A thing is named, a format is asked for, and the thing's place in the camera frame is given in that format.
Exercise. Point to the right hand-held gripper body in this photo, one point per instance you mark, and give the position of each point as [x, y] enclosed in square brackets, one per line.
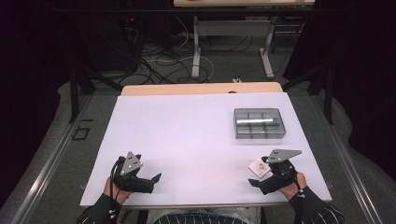
[281, 172]

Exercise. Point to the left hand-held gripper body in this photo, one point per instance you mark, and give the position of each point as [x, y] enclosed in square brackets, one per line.
[129, 174]

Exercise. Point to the white cartoon print coaster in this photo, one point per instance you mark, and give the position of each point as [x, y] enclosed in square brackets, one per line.
[259, 168]

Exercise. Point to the clear grey compartment box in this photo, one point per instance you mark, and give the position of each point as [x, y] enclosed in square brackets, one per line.
[259, 123]

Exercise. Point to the person's right hand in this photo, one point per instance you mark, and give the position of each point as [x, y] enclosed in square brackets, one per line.
[294, 189]

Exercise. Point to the person's left hand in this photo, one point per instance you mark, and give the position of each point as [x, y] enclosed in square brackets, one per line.
[120, 195]

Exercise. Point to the white table cover sheet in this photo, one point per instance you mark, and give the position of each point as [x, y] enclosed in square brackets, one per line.
[193, 140]

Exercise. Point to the person's striped torso clothing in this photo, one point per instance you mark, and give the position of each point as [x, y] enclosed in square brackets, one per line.
[202, 218]

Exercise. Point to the black metal stand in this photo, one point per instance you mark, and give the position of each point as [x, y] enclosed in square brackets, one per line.
[74, 93]
[328, 93]

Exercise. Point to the light wooden table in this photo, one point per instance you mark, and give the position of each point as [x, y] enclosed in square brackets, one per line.
[202, 88]

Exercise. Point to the desk with white metal legs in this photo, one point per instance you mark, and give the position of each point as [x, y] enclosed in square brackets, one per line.
[196, 46]

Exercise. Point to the aluminium floor rail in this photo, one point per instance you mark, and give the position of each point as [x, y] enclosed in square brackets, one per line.
[345, 161]
[46, 174]

